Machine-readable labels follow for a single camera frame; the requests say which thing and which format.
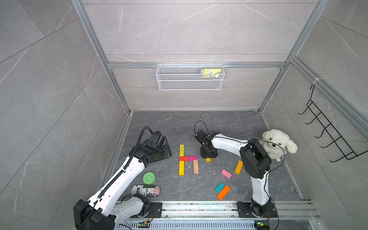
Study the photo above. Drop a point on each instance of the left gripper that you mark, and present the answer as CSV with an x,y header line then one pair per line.
x,y
166,150

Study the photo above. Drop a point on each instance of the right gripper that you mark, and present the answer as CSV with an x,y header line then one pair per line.
x,y
213,154

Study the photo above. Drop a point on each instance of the magenta block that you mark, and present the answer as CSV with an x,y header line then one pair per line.
x,y
192,158

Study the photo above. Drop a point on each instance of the tan wooden block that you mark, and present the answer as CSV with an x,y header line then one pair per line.
x,y
195,167

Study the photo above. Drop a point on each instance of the red block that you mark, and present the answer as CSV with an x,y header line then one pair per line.
x,y
184,158

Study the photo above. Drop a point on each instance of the pink block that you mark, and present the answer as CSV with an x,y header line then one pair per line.
x,y
226,174

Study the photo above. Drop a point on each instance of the orange-yellow block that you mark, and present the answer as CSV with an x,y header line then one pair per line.
x,y
239,168

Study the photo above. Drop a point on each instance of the teal block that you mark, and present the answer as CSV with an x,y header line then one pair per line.
x,y
219,187

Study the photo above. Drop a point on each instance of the orange block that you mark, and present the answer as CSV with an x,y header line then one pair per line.
x,y
223,193

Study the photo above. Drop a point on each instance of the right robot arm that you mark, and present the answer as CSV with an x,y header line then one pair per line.
x,y
256,163

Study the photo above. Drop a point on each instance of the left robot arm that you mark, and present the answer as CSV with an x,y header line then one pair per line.
x,y
101,211

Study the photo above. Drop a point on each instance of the green lid jar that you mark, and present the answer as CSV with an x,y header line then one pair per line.
x,y
149,178

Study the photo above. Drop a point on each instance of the printed can lying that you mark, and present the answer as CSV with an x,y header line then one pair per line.
x,y
150,191

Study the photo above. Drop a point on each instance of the white plush dog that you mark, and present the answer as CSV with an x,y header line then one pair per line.
x,y
277,143

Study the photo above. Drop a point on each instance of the yellow item in basket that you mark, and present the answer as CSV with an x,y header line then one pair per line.
x,y
211,72

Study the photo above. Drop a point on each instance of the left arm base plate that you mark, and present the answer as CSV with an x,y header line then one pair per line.
x,y
153,209

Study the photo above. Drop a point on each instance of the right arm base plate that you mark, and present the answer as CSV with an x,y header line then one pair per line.
x,y
252,209

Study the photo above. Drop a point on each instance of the white wire basket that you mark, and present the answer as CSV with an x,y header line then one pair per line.
x,y
172,77

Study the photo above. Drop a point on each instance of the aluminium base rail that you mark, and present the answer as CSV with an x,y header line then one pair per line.
x,y
210,215

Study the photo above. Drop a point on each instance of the black wall hook rack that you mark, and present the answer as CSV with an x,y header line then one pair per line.
x,y
344,149

